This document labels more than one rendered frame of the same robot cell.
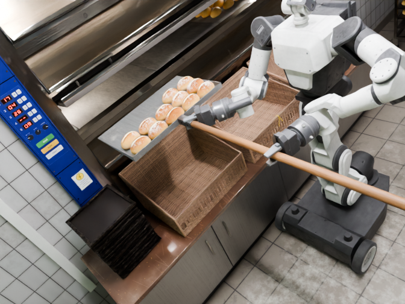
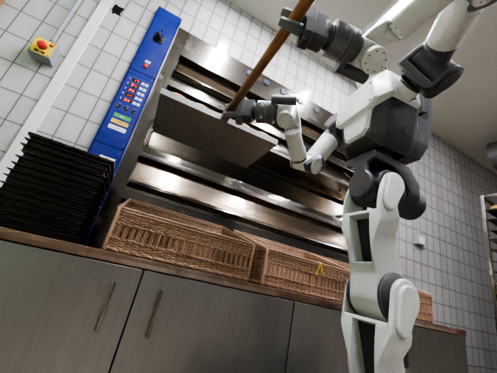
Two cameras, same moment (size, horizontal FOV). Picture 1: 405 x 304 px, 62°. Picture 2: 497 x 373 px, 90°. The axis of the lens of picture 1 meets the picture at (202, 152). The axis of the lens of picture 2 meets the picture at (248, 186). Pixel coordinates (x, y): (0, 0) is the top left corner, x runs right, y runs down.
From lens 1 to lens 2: 1.49 m
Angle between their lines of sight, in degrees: 59
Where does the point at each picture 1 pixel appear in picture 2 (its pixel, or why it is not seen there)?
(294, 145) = (322, 24)
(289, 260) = not seen: outside the picture
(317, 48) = (382, 77)
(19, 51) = (171, 81)
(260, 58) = (323, 138)
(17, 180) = (73, 116)
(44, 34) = (191, 89)
